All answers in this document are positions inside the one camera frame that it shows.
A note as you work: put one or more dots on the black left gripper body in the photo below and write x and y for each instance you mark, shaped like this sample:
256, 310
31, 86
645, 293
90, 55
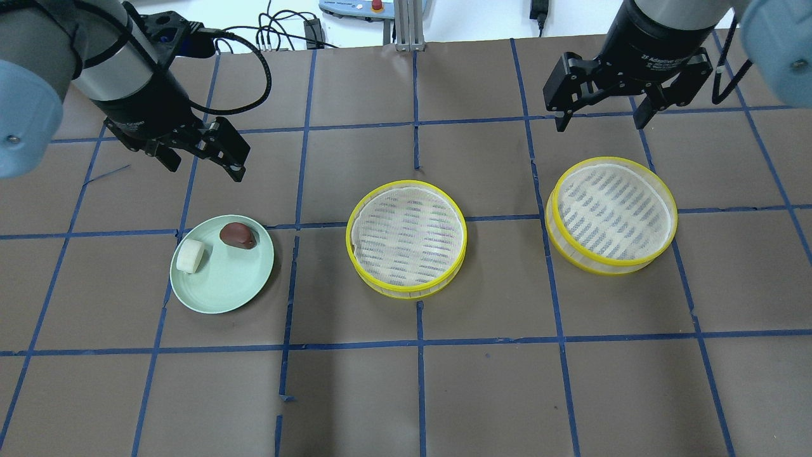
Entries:
151, 113

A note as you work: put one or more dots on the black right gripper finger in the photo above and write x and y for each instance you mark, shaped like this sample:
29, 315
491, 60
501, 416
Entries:
564, 113
655, 101

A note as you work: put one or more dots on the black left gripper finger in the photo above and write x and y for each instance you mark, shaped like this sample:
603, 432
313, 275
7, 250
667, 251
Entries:
224, 146
166, 156

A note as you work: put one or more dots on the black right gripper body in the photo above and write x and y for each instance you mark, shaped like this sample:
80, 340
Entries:
647, 46

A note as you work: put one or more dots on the yellow steamer basket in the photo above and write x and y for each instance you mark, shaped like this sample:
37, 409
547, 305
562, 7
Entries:
406, 239
610, 216

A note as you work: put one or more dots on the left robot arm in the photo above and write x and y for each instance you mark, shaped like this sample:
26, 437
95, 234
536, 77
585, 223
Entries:
120, 60

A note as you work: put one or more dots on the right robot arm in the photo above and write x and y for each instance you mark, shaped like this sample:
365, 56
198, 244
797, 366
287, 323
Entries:
774, 36

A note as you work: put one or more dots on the brown steamed bun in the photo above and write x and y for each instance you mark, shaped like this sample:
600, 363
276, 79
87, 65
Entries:
238, 235

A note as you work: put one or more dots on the white steamed bun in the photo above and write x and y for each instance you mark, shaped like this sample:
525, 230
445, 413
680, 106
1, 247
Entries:
189, 255

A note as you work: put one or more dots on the black power adapter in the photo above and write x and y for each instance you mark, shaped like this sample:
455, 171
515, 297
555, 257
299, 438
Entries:
539, 11

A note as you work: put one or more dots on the light green plate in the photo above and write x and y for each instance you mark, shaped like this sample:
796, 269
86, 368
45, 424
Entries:
227, 277

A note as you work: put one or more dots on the teach pendant with red button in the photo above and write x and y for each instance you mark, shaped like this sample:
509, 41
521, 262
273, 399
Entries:
368, 11

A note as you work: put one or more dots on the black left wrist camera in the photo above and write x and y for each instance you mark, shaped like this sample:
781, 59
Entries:
171, 35

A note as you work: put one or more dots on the aluminium frame post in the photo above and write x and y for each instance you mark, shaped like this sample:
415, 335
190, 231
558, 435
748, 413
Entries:
409, 34

